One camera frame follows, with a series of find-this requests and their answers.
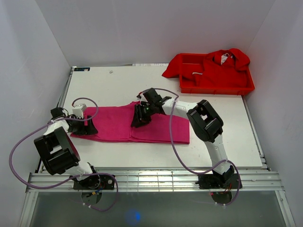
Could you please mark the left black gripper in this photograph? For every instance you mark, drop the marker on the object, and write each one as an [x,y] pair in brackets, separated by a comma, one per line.
[87,130]

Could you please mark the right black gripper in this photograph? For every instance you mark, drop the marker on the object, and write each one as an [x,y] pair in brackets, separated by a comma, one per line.
[139,120]

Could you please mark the pink trousers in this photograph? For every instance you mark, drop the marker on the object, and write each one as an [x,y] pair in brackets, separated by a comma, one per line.
[114,125]

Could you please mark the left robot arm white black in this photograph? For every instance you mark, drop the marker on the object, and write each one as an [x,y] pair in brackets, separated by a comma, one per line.
[57,151]

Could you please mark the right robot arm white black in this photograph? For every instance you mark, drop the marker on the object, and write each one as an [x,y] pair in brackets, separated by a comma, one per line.
[207,126]

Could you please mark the red trousers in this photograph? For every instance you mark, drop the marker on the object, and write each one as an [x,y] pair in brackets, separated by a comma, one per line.
[222,68]

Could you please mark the blue label sticker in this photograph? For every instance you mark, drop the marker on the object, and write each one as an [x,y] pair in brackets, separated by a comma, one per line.
[82,69]

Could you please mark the red plastic bin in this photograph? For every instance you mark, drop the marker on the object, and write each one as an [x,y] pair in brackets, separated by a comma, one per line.
[188,87]

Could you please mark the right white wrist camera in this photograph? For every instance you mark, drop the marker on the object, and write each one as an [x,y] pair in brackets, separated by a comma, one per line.
[142,100]

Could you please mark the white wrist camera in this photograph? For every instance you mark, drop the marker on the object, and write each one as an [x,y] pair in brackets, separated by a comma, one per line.
[78,110]
[142,100]

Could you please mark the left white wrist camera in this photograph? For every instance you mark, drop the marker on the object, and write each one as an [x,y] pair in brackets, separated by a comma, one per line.
[78,110]

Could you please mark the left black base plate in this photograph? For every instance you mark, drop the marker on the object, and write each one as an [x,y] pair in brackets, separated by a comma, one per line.
[107,183]

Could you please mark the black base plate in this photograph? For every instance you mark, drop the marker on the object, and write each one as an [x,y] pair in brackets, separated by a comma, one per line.
[211,181]
[107,183]

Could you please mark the aluminium rail frame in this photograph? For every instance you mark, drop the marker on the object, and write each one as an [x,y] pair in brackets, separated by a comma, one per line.
[162,198]

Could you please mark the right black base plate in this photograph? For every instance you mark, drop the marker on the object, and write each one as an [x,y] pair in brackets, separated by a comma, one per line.
[211,181]

